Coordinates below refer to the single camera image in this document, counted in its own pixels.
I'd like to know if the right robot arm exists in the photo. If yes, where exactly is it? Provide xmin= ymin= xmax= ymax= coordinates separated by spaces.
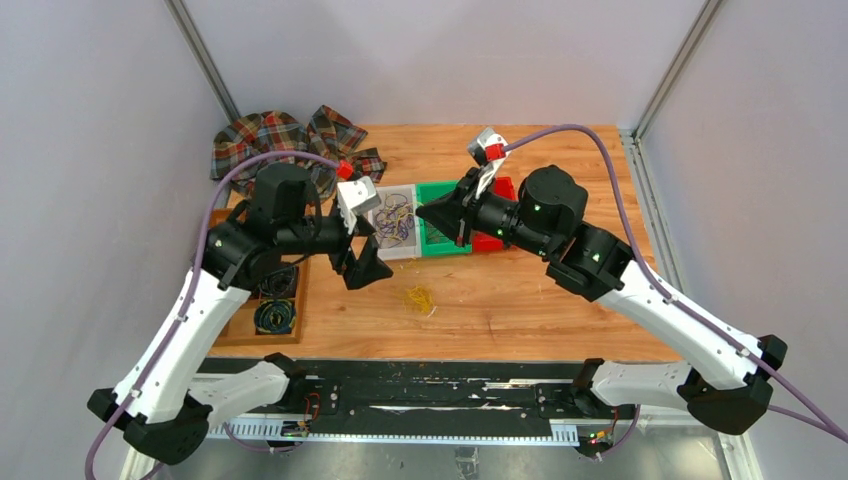
xmin=416 ymin=166 xmax=787 ymax=435

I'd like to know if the dark purple thin cable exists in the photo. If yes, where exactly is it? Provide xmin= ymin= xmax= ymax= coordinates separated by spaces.
xmin=374 ymin=193 xmax=419 ymax=248

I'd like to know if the coiled cable bundle middle right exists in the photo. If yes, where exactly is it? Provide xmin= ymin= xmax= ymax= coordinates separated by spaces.
xmin=259 ymin=268 xmax=300 ymax=299

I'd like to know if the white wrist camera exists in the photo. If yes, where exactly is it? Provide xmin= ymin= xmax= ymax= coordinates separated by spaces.
xmin=466 ymin=126 xmax=509 ymax=199
xmin=336 ymin=176 xmax=381 ymax=235

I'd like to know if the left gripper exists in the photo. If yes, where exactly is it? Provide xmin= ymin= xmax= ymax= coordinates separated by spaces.
xmin=278 ymin=205 xmax=395 ymax=288

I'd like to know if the right aluminium frame post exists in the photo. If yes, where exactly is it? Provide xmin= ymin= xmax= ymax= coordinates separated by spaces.
xmin=631 ymin=0 xmax=725 ymax=143

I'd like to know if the aluminium frame post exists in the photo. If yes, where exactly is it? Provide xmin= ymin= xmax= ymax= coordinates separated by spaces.
xmin=631 ymin=0 xmax=725 ymax=143
xmin=164 ymin=0 xmax=241 ymax=122

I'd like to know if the left aluminium frame post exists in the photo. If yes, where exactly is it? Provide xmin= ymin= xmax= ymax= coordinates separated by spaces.
xmin=164 ymin=0 xmax=241 ymax=122

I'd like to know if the white plastic bin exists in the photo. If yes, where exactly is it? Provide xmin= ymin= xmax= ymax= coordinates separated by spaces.
xmin=367 ymin=184 xmax=422 ymax=261

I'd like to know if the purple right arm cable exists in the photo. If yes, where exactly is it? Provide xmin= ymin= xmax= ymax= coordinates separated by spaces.
xmin=484 ymin=124 xmax=848 ymax=444

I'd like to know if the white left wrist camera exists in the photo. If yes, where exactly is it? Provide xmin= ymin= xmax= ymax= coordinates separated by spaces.
xmin=336 ymin=176 xmax=381 ymax=235

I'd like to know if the right aluminium table rail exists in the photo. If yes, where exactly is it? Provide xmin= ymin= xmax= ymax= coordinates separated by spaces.
xmin=618 ymin=129 xmax=687 ymax=293

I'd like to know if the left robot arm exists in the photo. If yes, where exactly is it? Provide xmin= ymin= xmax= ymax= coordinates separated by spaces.
xmin=88 ymin=163 xmax=392 ymax=465

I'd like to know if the red plastic bin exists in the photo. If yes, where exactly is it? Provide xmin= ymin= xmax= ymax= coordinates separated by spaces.
xmin=471 ymin=177 xmax=517 ymax=254

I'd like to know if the green plastic bin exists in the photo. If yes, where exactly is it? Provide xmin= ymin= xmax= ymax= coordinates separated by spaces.
xmin=415 ymin=181 xmax=472 ymax=257

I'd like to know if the coiled cable bundle front right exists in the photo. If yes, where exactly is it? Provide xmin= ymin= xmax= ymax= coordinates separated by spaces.
xmin=254 ymin=299 xmax=297 ymax=335

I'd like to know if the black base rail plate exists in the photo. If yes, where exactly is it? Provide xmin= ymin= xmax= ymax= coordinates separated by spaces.
xmin=254 ymin=359 xmax=635 ymax=440

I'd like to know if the wooden compartment tray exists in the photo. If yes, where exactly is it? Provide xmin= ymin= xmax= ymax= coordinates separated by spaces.
xmin=205 ymin=207 xmax=313 ymax=346

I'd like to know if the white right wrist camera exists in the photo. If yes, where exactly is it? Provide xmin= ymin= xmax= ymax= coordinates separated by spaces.
xmin=466 ymin=126 xmax=509 ymax=199

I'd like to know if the plaid cloth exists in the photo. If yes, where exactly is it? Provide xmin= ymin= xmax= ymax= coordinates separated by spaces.
xmin=210 ymin=105 xmax=388 ymax=183

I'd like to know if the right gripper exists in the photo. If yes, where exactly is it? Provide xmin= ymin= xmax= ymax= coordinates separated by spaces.
xmin=414 ymin=167 xmax=552 ymax=258

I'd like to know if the coiled cable bundle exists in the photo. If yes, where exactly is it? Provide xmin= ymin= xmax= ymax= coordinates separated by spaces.
xmin=259 ymin=268 xmax=300 ymax=299
xmin=254 ymin=299 xmax=297 ymax=335

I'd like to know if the yellow thin cable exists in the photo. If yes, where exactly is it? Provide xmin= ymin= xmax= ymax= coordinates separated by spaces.
xmin=402 ymin=284 xmax=437 ymax=318
xmin=377 ymin=201 xmax=417 ymax=243

